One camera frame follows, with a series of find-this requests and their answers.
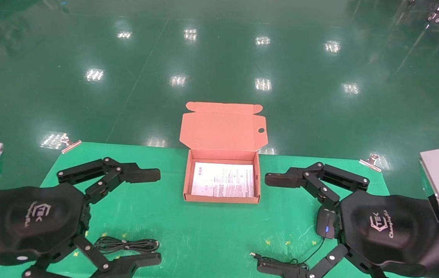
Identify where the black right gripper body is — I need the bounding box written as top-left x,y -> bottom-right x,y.
336,190 -> 439,278

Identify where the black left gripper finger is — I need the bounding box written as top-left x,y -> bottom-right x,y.
22,236 -> 163,278
56,156 -> 162,205

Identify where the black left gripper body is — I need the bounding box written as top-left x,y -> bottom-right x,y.
0,183 -> 90,267

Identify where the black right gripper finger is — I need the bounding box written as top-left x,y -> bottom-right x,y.
264,161 -> 370,206
257,243 -> 388,278

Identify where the black data cable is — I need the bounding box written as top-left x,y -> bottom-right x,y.
94,237 -> 160,254

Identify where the black wired computer mouse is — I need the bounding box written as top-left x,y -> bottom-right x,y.
249,207 -> 339,271

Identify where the orange cardboard box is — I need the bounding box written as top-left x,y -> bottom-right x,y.
180,102 -> 268,204

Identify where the white printed paper sheet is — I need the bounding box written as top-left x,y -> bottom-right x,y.
191,162 -> 254,198

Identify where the metal binder clip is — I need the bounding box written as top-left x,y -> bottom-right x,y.
60,134 -> 82,154
359,154 -> 382,172

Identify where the green table cloth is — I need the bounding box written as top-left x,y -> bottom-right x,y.
0,142 -> 430,278

